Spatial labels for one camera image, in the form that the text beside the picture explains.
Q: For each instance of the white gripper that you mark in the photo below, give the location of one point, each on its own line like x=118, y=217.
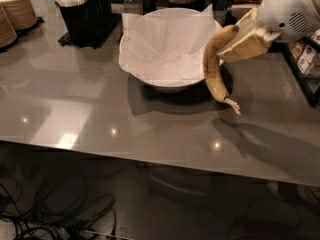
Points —
x=289, y=13

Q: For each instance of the yellow banana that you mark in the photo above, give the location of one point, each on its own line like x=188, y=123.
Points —
x=211, y=66

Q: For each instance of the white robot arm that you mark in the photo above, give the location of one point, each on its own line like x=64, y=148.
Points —
x=279, y=21

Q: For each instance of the white bowl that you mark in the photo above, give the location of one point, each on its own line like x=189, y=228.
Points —
x=170, y=80

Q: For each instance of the black napkin dispenser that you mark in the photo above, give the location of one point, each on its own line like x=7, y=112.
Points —
x=234, y=12

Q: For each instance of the black sachet rack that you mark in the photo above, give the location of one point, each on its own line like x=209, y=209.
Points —
x=303, y=58

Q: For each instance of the white paper liner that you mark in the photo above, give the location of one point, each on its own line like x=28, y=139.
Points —
x=166, y=47

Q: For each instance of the black cutlery holder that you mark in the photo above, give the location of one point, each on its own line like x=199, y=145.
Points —
x=94, y=10

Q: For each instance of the stack of paper bowls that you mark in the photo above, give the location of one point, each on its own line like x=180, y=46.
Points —
x=20, y=13

